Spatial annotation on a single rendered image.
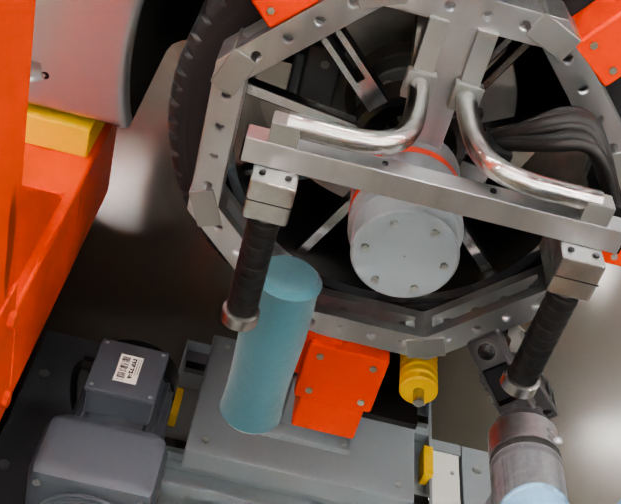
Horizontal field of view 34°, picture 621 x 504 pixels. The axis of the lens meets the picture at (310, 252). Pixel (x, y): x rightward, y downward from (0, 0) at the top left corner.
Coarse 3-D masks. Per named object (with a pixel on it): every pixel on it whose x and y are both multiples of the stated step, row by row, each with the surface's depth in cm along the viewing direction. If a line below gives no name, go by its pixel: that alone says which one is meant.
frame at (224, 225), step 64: (320, 0) 115; (384, 0) 114; (448, 0) 114; (512, 0) 114; (256, 64) 120; (576, 64) 117; (192, 192) 131; (320, 320) 143; (384, 320) 144; (448, 320) 143; (512, 320) 139
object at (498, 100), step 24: (360, 24) 143; (384, 24) 142; (408, 24) 142; (360, 48) 145; (384, 48) 144; (408, 48) 144; (384, 72) 142; (504, 72) 145; (336, 96) 150; (504, 96) 147
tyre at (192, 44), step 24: (216, 0) 126; (240, 0) 125; (576, 0) 121; (216, 24) 127; (240, 24) 126; (192, 48) 129; (216, 48) 128; (192, 72) 131; (192, 96) 133; (168, 120) 137; (192, 120) 135; (192, 144) 137; (192, 168) 139; (192, 216) 145
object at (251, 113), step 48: (336, 48) 130; (528, 48) 127; (288, 96) 134; (384, 96) 133; (240, 144) 143; (240, 192) 141; (288, 240) 149; (336, 240) 157; (480, 240) 155; (528, 240) 145; (336, 288) 150; (480, 288) 147
